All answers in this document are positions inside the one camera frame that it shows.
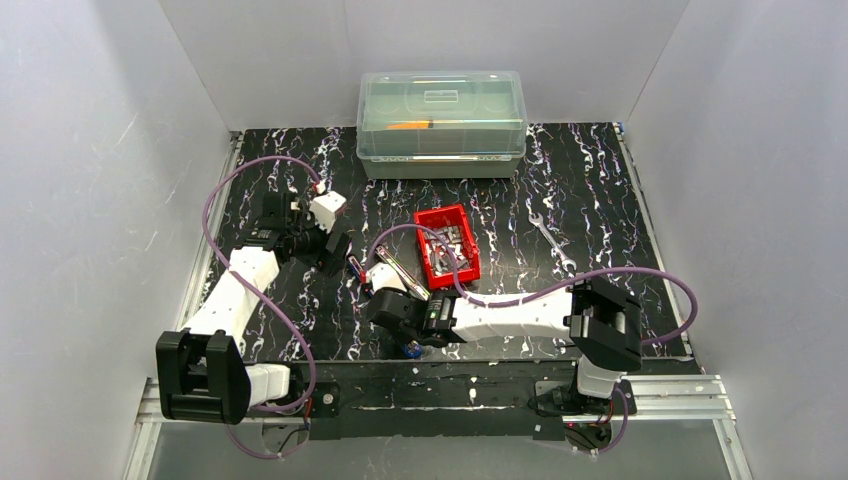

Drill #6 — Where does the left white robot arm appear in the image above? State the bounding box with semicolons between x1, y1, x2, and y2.
155;191;350;425

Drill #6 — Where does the pile of staple strips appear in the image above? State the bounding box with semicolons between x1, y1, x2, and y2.
423;226;471;275

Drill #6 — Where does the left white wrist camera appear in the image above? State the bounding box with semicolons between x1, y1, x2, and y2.
309;181;347;233

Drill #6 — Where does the purple cable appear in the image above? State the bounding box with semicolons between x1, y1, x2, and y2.
362;223;700;458
201;155;329;461

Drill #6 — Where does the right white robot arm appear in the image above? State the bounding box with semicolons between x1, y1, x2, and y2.
366;278;642;399

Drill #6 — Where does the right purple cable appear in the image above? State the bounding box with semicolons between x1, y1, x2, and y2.
362;223;700;458

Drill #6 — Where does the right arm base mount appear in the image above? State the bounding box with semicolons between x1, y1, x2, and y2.
527;380;638;421

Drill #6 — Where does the orange tool inside box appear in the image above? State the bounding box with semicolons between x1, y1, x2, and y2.
386;120;434;130

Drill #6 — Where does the black silver stapler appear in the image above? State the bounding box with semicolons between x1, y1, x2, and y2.
375;244;431;300

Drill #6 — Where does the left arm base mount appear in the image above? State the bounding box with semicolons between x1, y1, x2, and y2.
267;381;341;419

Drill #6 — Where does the red plastic bin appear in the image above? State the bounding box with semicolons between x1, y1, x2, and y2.
413;204;481;290

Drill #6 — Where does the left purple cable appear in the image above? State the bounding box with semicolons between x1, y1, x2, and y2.
201;155;329;461

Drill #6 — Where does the clear plastic storage box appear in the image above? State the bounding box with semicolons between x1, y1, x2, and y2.
356;71;529;180

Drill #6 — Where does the silver open-end wrench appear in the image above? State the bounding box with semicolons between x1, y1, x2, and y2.
528;212;577;272

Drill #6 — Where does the blue stapler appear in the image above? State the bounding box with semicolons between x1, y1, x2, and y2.
347;254;425;360

